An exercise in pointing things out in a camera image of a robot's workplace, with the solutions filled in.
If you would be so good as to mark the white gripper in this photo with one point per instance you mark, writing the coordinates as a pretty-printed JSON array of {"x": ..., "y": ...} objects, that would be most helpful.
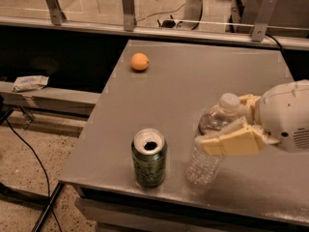
[{"x": 285, "y": 113}]

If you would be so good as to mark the clear plastic water bottle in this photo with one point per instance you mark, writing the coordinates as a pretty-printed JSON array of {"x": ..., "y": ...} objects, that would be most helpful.
[{"x": 203, "y": 167}]

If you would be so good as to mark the green soda can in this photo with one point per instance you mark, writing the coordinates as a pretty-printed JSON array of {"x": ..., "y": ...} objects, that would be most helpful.
[{"x": 149, "y": 151}]

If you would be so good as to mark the orange fruit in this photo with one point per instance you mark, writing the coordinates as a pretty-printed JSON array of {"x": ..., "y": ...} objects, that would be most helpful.
[{"x": 139, "y": 61}]

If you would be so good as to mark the grey metal side shelf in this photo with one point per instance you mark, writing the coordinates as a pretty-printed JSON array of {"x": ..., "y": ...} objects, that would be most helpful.
[{"x": 65, "y": 101}]

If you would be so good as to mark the right metal bracket post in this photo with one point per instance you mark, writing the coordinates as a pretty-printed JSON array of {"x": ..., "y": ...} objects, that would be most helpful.
[{"x": 262, "y": 20}]

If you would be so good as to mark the metal bracket post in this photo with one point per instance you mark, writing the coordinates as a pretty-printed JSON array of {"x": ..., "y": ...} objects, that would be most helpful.
[
  {"x": 57, "y": 16},
  {"x": 262, "y": 20},
  {"x": 129, "y": 15}
]

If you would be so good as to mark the middle metal bracket post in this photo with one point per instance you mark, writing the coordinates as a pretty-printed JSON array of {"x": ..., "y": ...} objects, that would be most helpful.
[{"x": 129, "y": 15}]

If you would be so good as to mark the left metal bracket post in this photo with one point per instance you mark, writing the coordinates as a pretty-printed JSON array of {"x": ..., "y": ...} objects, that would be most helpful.
[{"x": 57, "y": 16}]

